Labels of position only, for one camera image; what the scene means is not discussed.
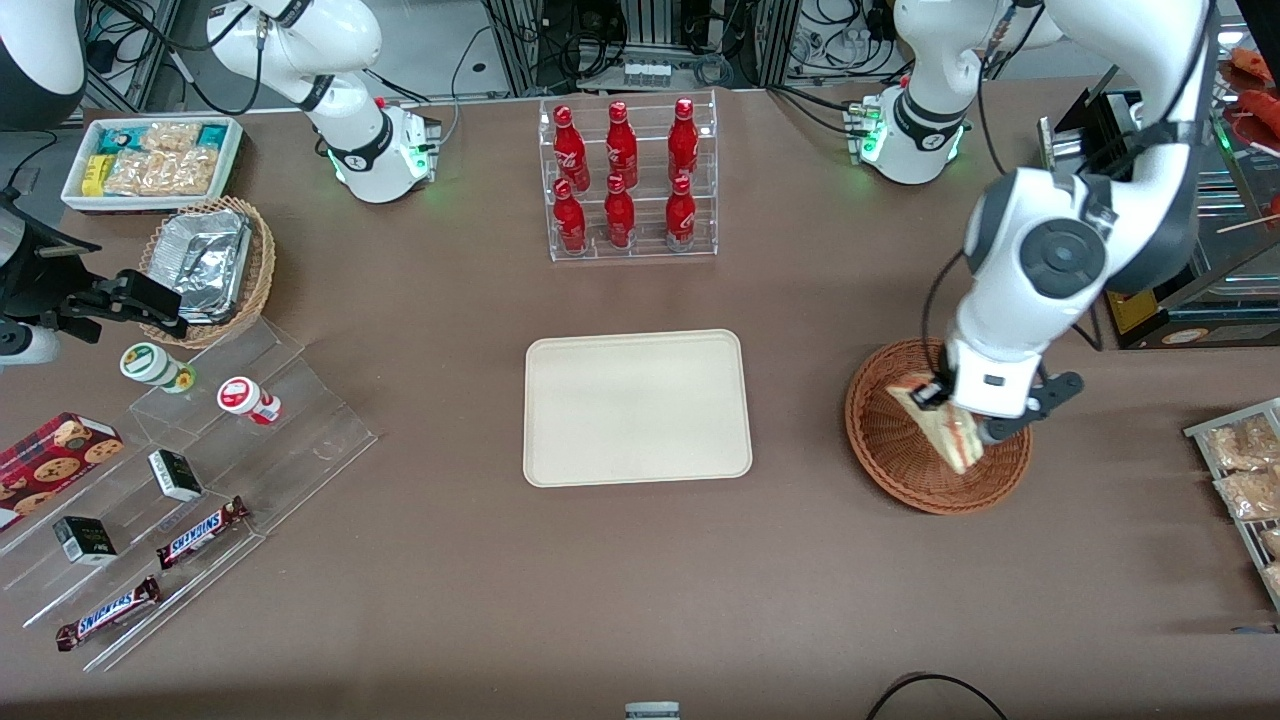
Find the green snack packet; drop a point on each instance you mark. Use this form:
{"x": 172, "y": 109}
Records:
{"x": 120, "y": 138}

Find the black food display case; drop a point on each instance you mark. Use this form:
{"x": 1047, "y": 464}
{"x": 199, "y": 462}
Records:
{"x": 1190, "y": 325}

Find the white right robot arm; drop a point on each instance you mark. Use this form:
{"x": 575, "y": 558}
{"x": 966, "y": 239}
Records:
{"x": 370, "y": 150}

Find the small grey device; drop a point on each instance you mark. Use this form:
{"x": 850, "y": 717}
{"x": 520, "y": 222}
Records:
{"x": 652, "y": 711}

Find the light wicker basket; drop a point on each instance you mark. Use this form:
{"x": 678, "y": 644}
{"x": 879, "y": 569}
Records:
{"x": 262, "y": 265}

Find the aluminium frame rack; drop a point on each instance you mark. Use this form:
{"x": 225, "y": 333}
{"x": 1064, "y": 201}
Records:
{"x": 520, "y": 45}

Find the white snack bin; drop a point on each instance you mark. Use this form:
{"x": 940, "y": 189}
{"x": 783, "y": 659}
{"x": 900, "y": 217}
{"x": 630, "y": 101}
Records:
{"x": 232, "y": 170}

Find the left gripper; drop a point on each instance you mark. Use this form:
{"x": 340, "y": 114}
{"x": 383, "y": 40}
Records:
{"x": 941, "y": 387}

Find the small black carton box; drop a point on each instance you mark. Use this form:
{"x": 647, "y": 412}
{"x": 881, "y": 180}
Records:
{"x": 85, "y": 540}
{"x": 175, "y": 475}

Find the silver foil container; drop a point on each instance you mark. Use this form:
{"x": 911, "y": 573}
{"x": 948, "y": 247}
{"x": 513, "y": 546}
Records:
{"x": 205, "y": 260}

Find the Snickers chocolate bar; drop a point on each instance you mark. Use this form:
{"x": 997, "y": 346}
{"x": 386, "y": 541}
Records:
{"x": 108, "y": 612}
{"x": 203, "y": 532}

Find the yellow snack packet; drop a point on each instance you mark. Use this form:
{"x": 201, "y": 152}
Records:
{"x": 95, "y": 175}

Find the clear acrylic stepped shelf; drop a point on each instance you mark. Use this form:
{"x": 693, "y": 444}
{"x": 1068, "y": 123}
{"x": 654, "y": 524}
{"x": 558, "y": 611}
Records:
{"x": 300, "y": 450}

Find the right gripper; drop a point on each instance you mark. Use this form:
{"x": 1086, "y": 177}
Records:
{"x": 78, "y": 300}

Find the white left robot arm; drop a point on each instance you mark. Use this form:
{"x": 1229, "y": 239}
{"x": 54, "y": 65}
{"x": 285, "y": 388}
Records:
{"x": 1050, "y": 250}

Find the tray of wrapped snacks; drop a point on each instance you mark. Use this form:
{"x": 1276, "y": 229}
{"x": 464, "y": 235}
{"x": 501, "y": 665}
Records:
{"x": 1205, "y": 435}

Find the green-lid sunflower cup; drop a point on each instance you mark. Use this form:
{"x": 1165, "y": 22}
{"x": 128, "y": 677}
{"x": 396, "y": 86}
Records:
{"x": 145, "y": 362}

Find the red-lid white cup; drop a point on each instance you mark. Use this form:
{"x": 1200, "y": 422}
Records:
{"x": 240, "y": 396}

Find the clear bag of crackers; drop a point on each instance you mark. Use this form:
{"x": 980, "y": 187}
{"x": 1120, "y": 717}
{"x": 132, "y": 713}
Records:
{"x": 1273, "y": 578}
{"x": 1250, "y": 493}
{"x": 1270, "y": 542}
{"x": 1245, "y": 445}

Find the triangular sandwich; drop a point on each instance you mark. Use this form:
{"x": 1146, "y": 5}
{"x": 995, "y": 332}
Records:
{"x": 950, "y": 440}

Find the red cola bottle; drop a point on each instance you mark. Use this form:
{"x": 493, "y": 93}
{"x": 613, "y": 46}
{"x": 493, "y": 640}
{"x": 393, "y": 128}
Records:
{"x": 621, "y": 145}
{"x": 620, "y": 215}
{"x": 680, "y": 215}
{"x": 568, "y": 145}
{"x": 683, "y": 140}
{"x": 570, "y": 220}

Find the red tartan cookie box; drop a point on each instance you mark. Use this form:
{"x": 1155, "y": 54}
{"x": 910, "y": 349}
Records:
{"x": 50, "y": 465}

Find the large clear cracker bag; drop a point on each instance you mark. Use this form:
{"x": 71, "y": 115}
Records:
{"x": 160, "y": 173}

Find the cream rectangular plastic tray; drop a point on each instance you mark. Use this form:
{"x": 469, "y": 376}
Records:
{"x": 640, "y": 410}

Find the teal snack packet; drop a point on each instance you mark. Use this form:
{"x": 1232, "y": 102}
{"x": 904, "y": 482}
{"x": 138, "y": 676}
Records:
{"x": 212, "y": 135}

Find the clear acrylic bottle rack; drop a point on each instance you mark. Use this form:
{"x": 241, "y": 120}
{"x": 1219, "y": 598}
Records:
{"x": 650, "y": 225}

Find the small clear cracker bag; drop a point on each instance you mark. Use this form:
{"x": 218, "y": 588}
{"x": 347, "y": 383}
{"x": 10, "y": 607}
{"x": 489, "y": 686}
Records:
{"x": 170, "y": 136}

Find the brown wicker basket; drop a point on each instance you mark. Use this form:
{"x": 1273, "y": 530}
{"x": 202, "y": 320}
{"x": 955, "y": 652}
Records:
{"x": 900, "y": 460}

